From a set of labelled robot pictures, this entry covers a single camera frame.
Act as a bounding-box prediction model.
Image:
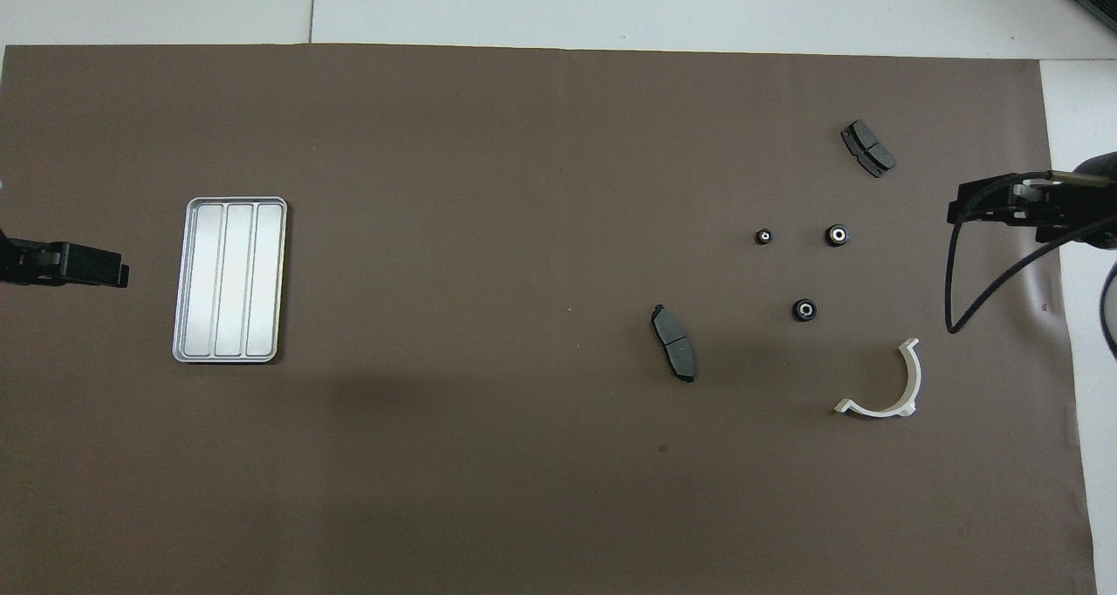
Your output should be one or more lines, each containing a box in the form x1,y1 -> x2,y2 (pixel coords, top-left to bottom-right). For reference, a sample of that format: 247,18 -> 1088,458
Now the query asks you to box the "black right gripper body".
1017,152 -> 1117,249

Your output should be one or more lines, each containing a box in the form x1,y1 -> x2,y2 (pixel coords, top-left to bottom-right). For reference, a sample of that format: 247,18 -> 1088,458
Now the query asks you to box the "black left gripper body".
0,237 -> 58,284

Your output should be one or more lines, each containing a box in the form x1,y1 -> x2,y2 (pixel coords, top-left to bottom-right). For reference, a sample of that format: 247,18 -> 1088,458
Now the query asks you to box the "silver metal tray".
173,197 -> 288,365

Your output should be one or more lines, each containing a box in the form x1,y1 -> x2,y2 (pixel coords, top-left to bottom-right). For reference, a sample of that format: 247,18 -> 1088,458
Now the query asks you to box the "grey brake pad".
840,120 -> 897,179
651,304 -> 697,384

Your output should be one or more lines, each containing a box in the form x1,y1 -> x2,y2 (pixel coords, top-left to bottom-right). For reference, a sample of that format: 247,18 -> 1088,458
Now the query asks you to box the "brown table mat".
0,44 -> 1099,595

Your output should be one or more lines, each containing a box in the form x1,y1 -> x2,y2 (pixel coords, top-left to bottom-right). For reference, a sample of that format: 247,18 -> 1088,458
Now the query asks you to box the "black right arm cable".
945,170 -> 1117,359

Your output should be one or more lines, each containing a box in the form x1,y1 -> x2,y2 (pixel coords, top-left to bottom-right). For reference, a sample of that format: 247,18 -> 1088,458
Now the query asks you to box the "white curved plastic bracket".
833,338 -> 922,419

